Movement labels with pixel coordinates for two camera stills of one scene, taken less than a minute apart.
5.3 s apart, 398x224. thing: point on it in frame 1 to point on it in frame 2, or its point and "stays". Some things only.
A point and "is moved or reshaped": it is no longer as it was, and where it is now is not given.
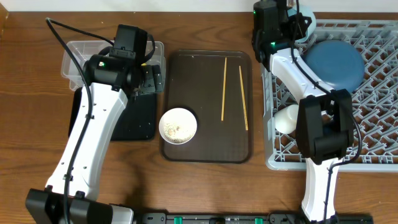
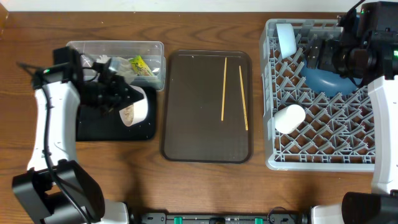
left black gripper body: x=152 y=81 to x=102 y=95
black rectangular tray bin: x=137 y=121 stays
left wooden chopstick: x=224 y=90 stays
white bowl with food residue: x=178 y=126 to x=135 y=112
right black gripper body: x=295 y=32 to x=333 y=58
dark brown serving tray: x=194 y=80 stays
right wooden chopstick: x=243 y=99 stays
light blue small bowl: x=306 y=12 is moved or reshaped
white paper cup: x=285 y=119 stays
